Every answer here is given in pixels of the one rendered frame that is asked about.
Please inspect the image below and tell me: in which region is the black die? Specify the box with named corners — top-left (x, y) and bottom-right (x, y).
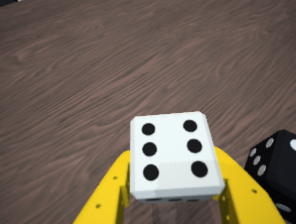
top-left (244, 129), bottom-right (296, 224)

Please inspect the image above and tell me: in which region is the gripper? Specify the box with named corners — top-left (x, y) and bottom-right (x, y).
top-left (73, 146), bottom-right (286, 224)

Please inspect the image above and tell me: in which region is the white die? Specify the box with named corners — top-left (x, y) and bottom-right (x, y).
top-left (130, 111), bottom-right (225, 204)

